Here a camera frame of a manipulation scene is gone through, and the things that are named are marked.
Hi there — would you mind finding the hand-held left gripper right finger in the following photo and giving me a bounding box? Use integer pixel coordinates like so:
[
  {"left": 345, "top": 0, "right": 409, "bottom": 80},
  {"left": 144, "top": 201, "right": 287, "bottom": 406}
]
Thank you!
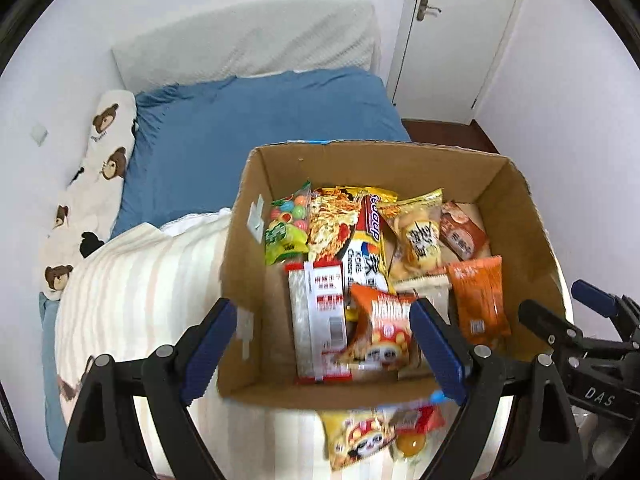
[{"left": 409, "top": 297, "right": 586, "bottom": 480}]

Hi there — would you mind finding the instant noodle packet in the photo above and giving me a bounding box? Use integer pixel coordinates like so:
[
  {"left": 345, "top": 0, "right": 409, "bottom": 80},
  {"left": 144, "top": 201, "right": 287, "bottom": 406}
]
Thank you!
[{"left": 306, "top": 186, "right": 398, "bottom": 323}]

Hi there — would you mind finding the yellow panda snack packet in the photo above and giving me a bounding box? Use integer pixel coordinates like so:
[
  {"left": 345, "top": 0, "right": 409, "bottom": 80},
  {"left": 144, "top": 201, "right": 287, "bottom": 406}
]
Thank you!
[{"left": 320, "top": 407, "right": 401, "bottom": 471}]

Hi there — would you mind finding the yellow biscuit packet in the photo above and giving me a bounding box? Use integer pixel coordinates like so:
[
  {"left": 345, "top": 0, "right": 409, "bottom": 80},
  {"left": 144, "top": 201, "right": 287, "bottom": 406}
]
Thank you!
[{"left": 377, "top": 188, "right": 448, "bottom": 281}]

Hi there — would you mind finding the clear packet with yellow egg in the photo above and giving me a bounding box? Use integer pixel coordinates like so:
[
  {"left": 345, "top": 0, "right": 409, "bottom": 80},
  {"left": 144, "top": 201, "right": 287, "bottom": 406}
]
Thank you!
[{"left": 392, "top": 432, "right": 428, "bottom": 461}]

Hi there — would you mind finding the clear packet with red label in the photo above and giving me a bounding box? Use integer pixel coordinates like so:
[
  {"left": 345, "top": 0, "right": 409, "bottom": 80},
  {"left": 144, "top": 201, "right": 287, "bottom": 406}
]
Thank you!
[{"left": 285, "top": 260, "right": 351, "bottom": 385}]

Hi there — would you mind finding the clear wafer packet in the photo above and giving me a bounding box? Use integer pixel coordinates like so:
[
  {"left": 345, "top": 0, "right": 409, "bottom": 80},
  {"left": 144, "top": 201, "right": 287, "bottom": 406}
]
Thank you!
[{"left": 395, "top": 272, "right": 451, "bottom": 311}]

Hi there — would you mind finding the orange panda snack packet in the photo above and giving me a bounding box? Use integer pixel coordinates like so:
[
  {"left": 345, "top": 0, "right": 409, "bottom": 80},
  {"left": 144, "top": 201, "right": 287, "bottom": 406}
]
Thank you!
[{"left": 336, "top": 282, "right": 418, "bottom": 373}]

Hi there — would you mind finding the cat print blanket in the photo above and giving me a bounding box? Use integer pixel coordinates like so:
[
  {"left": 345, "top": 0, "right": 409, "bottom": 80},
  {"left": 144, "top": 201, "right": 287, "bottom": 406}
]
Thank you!
[{"left": 54, "top": 207, "right": 576, "bottom": 480}]

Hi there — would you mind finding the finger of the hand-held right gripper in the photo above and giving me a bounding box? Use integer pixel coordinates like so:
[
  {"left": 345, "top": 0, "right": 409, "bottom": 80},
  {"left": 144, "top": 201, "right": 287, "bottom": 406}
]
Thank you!
[
  {"left": 571, "top": 280, "right": 640, "bottom": 343},
  {"left": 518, "top": 300, "right": 593, "bottom": 357}
]

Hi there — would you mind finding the bear print pillow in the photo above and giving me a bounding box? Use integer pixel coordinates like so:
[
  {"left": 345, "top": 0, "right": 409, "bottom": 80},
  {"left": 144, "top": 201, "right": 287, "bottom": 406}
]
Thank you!
[{"left": 39, "top": 89, "right": 138, "bottom": 301}]

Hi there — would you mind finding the red triangular snack packet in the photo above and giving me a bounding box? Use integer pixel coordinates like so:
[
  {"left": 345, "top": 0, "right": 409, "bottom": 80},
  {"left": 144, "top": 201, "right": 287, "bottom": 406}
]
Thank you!
[{"left": 395, "top": 402, "right": 446, "bottom": 433}]

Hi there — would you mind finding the cardboard box with blue print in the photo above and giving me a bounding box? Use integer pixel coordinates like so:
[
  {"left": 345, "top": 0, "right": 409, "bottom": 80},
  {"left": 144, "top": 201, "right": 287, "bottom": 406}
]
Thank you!
[{"left": 217, "top": 139, "right": 566, "bottom": 408}]

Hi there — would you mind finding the white door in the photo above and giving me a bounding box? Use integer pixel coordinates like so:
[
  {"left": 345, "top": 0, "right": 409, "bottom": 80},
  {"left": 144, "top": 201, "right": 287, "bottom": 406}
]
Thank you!
[{"left": 387, "top": 0, "right": 531, "bottom": 123}]

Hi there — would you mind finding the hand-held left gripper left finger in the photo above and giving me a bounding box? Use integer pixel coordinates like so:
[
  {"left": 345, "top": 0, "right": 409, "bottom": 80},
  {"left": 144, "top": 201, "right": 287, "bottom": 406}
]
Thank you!
[{"left": 59, "top": 297, "right": 238, "bottom": 480}]

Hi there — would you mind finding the green candy ball packet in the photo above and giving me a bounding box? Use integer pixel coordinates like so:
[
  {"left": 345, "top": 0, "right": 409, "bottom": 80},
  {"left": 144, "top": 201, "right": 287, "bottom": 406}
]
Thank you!
[{"left": 264, "top": 181, "right": 312, "bottom": 267}]

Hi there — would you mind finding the brown snack packet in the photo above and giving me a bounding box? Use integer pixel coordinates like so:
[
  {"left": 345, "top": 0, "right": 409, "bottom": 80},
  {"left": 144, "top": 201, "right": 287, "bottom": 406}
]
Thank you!
[{"left": 439, "top": 201, "right": 491, "bottom": 262}]

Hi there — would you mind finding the white padded headboard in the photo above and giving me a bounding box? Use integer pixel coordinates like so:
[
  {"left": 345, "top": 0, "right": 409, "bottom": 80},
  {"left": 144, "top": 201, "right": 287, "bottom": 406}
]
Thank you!
[{"left": 111, "top": 0, "right": 381, "bottom": 92}]

